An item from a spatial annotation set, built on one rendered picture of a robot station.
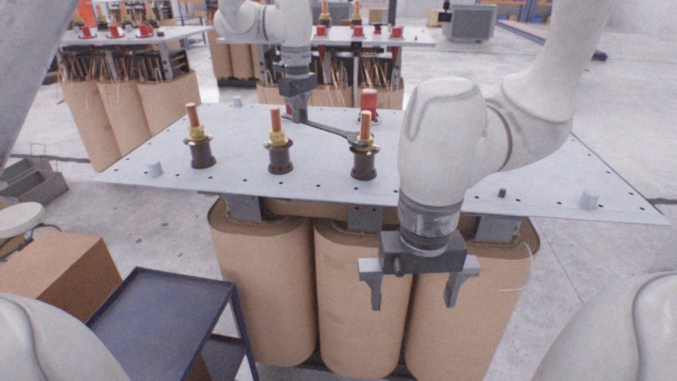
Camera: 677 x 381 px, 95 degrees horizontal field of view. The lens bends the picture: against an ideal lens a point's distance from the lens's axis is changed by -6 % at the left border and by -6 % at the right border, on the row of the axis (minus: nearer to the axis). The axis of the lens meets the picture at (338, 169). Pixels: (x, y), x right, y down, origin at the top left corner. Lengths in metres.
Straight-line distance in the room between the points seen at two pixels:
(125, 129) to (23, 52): 3.18
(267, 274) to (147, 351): 0.47
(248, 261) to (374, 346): 0.69
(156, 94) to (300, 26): 2.41
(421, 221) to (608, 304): 0.24
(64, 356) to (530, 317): 2.54
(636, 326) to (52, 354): 0.37
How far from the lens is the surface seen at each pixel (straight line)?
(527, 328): 2.58
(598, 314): 0.31
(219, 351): 1.70
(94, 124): 3.92
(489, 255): 1.29
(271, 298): 1.52
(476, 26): 13.39
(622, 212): 1.17
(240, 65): 7.02
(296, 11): 1.02
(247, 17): 1.03
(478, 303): 1.44
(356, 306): 1.45
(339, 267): 1.30
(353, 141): 0.96
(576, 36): 0.45
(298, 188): 0.98
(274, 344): 1.79
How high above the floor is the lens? 1.90
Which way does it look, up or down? 30 degrees down
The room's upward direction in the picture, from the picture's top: straight up
